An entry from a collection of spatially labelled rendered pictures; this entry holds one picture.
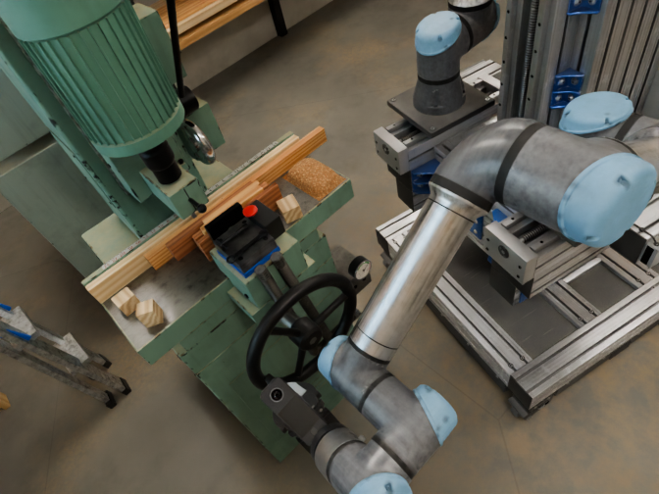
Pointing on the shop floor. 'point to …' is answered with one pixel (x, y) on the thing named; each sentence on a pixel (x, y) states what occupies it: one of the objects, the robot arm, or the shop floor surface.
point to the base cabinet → (236, 395)
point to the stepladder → (60, 352)
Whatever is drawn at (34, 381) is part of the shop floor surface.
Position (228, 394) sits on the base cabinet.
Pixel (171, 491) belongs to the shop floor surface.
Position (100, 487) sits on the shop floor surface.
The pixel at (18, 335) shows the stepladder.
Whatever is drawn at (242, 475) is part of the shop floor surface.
